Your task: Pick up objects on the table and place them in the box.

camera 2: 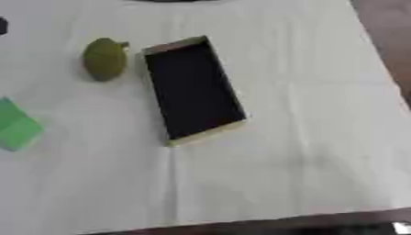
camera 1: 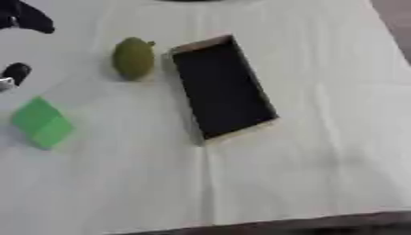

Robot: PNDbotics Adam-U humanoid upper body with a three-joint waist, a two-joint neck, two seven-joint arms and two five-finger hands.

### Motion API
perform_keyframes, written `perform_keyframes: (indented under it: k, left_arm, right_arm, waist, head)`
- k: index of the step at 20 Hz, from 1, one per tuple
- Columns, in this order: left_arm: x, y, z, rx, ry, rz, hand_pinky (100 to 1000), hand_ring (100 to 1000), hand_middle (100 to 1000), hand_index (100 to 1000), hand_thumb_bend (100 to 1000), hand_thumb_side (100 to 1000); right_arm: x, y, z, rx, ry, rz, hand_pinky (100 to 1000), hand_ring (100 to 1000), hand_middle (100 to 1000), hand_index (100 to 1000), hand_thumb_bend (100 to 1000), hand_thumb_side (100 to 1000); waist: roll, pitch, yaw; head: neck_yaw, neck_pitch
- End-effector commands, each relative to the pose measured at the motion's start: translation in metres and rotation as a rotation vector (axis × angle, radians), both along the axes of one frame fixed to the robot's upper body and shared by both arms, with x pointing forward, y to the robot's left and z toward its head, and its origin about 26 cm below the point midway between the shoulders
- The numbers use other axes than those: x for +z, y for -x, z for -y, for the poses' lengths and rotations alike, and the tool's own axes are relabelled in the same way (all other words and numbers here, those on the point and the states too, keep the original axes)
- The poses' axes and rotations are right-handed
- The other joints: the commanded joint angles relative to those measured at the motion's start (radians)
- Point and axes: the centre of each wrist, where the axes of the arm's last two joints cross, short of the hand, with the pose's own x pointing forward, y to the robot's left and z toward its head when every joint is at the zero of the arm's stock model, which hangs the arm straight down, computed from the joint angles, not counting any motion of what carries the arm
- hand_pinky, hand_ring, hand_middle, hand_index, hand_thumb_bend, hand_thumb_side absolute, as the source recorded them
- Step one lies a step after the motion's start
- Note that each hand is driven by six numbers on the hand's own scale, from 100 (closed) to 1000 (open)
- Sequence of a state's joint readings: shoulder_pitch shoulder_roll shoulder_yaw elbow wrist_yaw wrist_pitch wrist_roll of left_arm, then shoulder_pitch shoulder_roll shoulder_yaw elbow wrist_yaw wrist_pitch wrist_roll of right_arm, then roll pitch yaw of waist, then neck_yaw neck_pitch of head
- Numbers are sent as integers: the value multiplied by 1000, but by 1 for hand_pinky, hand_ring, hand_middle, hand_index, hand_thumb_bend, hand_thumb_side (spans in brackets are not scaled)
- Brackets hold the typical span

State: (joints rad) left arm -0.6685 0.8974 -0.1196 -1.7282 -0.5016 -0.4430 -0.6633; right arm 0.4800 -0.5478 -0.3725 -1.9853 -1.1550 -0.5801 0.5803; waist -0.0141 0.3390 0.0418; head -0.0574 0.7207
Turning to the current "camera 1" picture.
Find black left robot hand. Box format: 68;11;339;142
0;0;57;93

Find cardboard box with black inside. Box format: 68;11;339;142
168;33;282;146

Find green block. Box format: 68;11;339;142
9;95;76;151

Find olive green toy fruit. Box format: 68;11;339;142
110;36;158;82

